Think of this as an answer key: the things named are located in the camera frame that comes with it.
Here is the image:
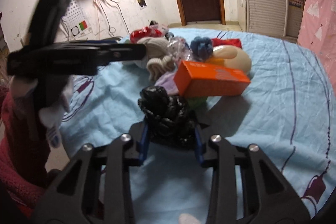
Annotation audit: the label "orange cardboard box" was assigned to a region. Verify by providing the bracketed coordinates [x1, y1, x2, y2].
[174, 61, 251, 98]

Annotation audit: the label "cream egg-shaped toy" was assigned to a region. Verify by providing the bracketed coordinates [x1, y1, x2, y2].
[206, 45, 252, 75]

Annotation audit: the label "right hand white glove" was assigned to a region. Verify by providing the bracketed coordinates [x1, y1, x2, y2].
[178, 213, 201, 224]

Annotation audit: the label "light blue bed sheet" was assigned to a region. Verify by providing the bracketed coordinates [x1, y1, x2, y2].
[60, 31, 335, 223]

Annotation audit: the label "clear plastic wrapper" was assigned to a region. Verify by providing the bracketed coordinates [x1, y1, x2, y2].
[167, 36, 193, 63]

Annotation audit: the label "black plastic trash bag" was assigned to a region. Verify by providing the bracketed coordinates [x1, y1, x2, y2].
[138, 86, 208, 151]

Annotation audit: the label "lavender cloth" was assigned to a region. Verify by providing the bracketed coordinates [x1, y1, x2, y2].
[155, 72, 179, 96]

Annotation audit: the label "red cloth item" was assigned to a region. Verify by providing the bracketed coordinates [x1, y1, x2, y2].
[211, 38, 242, 48]

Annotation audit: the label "beige knitted sock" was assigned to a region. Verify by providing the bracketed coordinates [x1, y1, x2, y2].
[134, 37, 175, 81]

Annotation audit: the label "pink tree-print curtain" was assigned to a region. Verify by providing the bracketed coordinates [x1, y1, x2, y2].
[298, 0, 335, 88]

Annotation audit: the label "wall cables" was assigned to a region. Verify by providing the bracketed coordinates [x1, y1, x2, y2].
[92, 0, 131, 37]

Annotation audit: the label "calibration pattern board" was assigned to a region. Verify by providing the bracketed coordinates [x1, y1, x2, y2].
[60, 0, 92, 40]

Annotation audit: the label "left hand white glove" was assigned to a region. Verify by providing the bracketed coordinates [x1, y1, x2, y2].
[10, 75, 74, 148]

